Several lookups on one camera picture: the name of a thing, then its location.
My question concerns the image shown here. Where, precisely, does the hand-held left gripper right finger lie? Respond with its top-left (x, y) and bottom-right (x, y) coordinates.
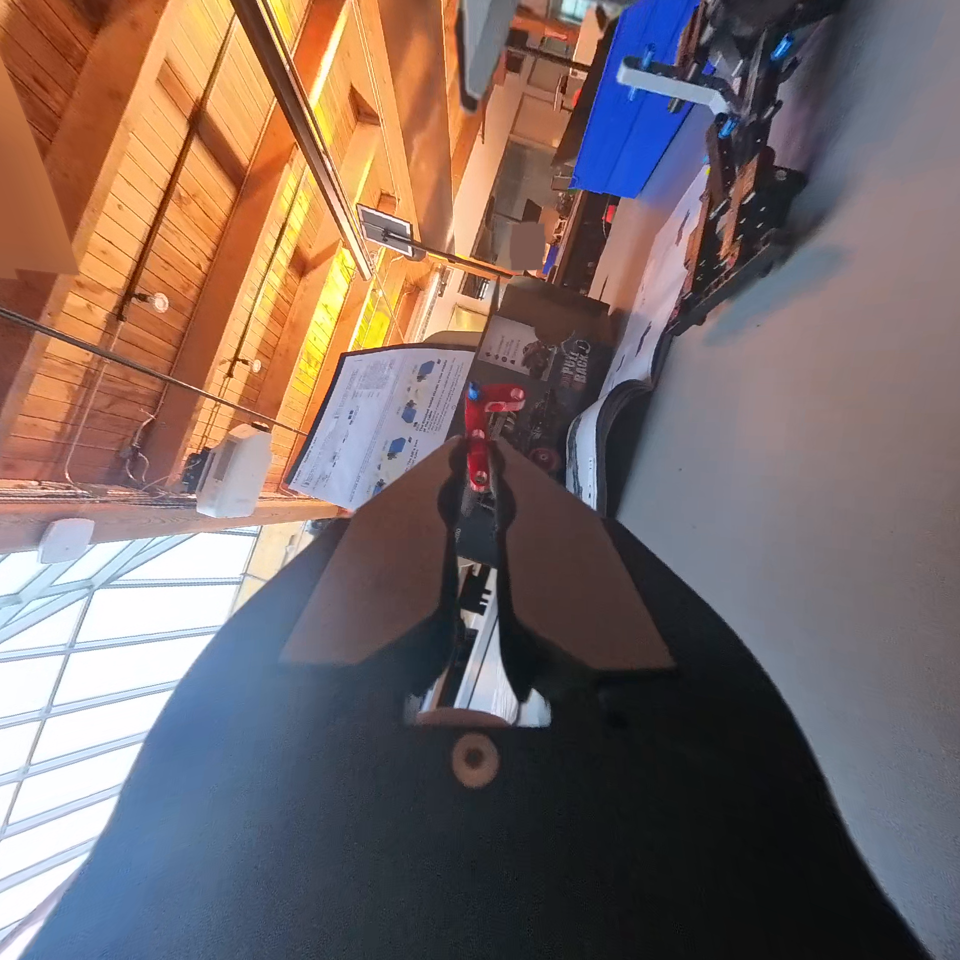
top-left (493, 441), bottom-right (678, 695)

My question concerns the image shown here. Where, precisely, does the white wall device box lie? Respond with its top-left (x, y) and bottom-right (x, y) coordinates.
top-left (183, 422), bottom-right (274, 520)

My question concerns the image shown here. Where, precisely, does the white printed info sheet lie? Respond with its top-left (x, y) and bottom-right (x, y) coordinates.
top-left (283, 343), bottom-right (480, 513)

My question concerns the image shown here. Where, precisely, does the lego instruction booklet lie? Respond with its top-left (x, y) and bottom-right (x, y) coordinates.
top-left (564, 161), bottom-right (714, 507)

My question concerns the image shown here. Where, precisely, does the red lego beam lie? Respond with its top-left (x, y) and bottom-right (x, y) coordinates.
top-left (463, 381), bottom-right (528, 493)

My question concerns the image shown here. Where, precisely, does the black lego set box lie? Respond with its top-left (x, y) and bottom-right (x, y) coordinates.
top-left (450, 276), bottom-right (625, 571)

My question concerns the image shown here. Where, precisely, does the white flat ceiling device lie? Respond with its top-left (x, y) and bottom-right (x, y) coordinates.
top-left (37, 517), bottom-right (96, 565)

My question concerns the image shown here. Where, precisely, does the square panel on pole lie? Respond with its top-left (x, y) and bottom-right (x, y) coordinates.
top-left (355, 202), bottom-right (511, 280)

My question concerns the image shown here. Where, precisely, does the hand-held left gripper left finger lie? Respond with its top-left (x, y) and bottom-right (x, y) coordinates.
top-left (279, 435), bottom-right (465, 670)

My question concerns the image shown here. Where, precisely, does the metal ceiling rail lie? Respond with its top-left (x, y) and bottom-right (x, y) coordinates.
top-left (231, 0), bottom-right (376, 282)

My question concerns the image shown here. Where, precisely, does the black lego vehicle model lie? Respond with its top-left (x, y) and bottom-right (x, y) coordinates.
top-left (616, 0), bottom-right (815, 335)

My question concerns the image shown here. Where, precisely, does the glass skylight window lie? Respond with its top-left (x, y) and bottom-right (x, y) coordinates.
top-left (0, 525), bottom-right (262, 890)

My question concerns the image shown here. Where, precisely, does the blue storage bin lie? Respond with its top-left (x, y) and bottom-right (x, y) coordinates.
top-left (568, 0), bottom-right (725, 202)

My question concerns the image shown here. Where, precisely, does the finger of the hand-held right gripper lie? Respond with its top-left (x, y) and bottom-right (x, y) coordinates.
top-left (457, 0), bottom-right (520, 115)

